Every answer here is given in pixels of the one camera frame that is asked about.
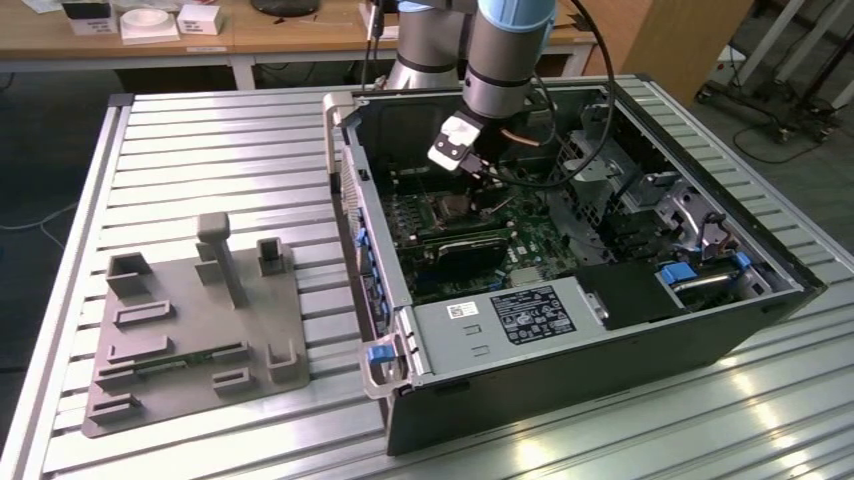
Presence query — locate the bundle of coloured wires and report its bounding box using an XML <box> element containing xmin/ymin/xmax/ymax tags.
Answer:
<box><xmin>697</xmin><ymin>212</ymin><xmax>740</xmax><ymax>261</ymax></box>

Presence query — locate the white box with black top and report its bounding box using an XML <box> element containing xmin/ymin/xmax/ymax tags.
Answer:
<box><xmin>62</xmin><ymin>0</ymin><xmax>115</xmax><ymax>37</ymax></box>

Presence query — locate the white block with round recess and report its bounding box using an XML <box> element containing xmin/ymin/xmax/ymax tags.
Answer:
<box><xmin>118</xmin><ymin>8</ymin><xmax>183</xmax><ymax>47</ymax></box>

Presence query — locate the wooden desk with white legs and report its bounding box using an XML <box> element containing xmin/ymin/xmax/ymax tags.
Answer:
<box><xmin>0</xmin><ymin>0</ymin><xmax>606</xmax><ymax>91</ymax></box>

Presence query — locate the blue plastic drive clip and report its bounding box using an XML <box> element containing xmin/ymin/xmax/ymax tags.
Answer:
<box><xmin>656</xmin><ymin>262</ymin><xmax>698</xmax><ymax>288</ymax></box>

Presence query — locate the black round object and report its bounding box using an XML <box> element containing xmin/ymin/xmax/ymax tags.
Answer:
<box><xmin>250</xmin><ymin>0</ymin><xmax>324</xmax><ymax>16</ymax></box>

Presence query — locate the plain white box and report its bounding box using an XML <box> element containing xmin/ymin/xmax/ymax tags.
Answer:
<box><xmin>175</xmin><ymin>3</ymin><xmax>227</xmax><ymax>37</ymax></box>

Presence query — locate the grey metal drive cage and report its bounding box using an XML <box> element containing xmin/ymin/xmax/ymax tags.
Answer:
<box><xmin>550</xmin><ymin>102</ymin><xmax>680</xmax><ymax>266</ymax></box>

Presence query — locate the CPU socket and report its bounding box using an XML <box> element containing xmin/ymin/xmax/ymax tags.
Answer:
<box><xmin>426</xmin><ymin>188</ymin><xmax>486</xmax><ymax>232</ymax></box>

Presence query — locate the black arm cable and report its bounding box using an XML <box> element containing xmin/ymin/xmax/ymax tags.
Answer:
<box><xmin>486</xmin><ymin>0</ymin><xmax>620</xmax><ymax>190</ymax></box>

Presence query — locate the wooden cabinet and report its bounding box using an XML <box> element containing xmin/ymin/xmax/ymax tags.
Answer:
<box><xmin>618</xmin><ymin>0</ymin><xmax>760</xmax><ymax>109</ymax></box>

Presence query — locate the black open PC case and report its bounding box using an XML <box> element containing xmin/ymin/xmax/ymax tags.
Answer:
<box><xmin>322</xmin><ymin>79</ymin><xmax>831</xmax><ymax>457</ymax></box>

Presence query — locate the black hanging cable with plug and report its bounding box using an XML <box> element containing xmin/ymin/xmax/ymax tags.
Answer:
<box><xmin>360</xmin><ymin>0</ymin><xmax>389</xmax><ymax>94</ymax></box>

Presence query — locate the black graphics card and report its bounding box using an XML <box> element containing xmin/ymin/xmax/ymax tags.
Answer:
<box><xmin>417</xmin><ymin>230</ymin><xmax>514</xmax><ymax>299</ymax></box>

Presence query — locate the copper coloured cable sleeve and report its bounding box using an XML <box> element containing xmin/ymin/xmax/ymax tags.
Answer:
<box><xmin>502</xmin><ymin>127</ymin><xmax>541</xmax><ymax>150</ymax></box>

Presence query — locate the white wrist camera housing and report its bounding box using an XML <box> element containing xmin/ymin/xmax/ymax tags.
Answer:
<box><xmin>425</xmin><ymin>112</ymin><xmax>485</xmax><ymax>175</ymax></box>

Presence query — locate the grey parts rack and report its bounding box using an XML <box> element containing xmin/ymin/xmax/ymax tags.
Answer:
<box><xmin>79</xmin><ymin>211</ymin><xmax>314</xmax><ymax>440</ymax></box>

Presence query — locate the silver CPU with green rim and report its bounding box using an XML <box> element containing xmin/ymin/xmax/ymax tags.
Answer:
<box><xmin>438</xmin><ymin>193</ymin><xmax>473</xmax><ymax>217</ymax></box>

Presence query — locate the green RAM stick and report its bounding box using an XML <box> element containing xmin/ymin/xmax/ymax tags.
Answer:
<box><xmin>133</xmin><ymin>351</ymin><xmax>217</xmax><ymax>376</ymax></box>

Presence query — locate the black plastic shroud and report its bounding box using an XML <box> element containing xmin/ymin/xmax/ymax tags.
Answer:
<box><xmin>574</xmin><ymin>260</ymin><xmax>690</xmax><ymax>332</ymax></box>

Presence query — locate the silver power supply with labels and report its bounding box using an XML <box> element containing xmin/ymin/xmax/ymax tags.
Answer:
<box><xmin>408</xmin><ymin>277</ymin><xmax>614</xmax><ymax>377</ymax></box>

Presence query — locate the white metal frame cart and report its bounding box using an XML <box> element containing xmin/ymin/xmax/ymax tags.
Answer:
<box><xmin>693</xmin><ymin>0</ymin><xmax>854</xmax><ymax>146</ymax></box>

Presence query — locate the silver embossed metal bracket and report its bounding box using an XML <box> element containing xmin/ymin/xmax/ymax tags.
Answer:
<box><xmin>562</xmin><ymin>154</ymin><xmax>622</xmax><ymax>184</ymax></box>

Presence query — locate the green motherboard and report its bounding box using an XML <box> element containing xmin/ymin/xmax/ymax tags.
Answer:
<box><xmin>384</xmin><ymin>169</ymin><xmax>582</xmax><ymax>306</ymax></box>

